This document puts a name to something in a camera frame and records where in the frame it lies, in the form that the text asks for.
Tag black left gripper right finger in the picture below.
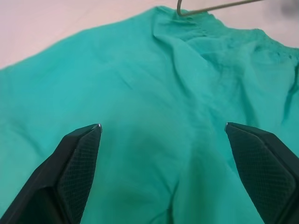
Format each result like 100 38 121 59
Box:
224 122 299 224

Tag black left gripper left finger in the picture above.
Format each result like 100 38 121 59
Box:
0 123 104 224

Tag green shorts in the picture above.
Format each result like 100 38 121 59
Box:
0 6 299 224

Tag grey wire hanger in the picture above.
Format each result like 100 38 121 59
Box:
177 0 257 17

